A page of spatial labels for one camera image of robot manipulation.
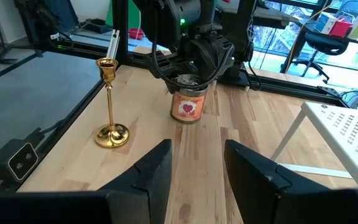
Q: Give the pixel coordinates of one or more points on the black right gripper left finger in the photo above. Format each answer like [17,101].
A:
[120,205]

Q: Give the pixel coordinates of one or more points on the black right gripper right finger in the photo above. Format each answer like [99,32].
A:
[291,205]

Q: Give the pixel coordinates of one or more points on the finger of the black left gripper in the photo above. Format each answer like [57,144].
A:
[212,81]
[170,87]

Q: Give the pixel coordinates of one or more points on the orange-labelled candle tin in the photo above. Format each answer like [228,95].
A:
[187,109]

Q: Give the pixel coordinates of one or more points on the brass candlestick holder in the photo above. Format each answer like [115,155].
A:
[112,137]

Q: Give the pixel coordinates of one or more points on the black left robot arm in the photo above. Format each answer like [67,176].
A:
[166,18]

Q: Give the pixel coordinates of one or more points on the red tray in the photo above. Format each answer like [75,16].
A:
[135,33]

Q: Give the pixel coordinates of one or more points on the silver aluminium extrusion bar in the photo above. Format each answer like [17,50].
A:
[113,43]

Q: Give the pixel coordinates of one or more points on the green screen panel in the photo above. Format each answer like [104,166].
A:
[134,15]

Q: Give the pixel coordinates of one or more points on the black side table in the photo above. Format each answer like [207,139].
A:
[275,17]

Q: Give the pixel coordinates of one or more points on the white perforated metal shelf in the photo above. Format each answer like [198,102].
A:
[353,140]

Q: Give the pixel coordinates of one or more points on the black tray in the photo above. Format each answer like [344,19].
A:
[97,25]

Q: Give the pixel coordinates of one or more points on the black office chair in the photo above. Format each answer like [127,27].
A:
[325,45]

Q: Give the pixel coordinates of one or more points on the blue and white box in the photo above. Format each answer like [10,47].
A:
[325,22]

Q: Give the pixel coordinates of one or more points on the red box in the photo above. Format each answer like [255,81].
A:
[340,28]

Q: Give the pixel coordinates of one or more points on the black rig frame post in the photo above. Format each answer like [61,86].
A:
[120,31]

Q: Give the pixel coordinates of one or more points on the black table-level camera box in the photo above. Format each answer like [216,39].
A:
[14,160]

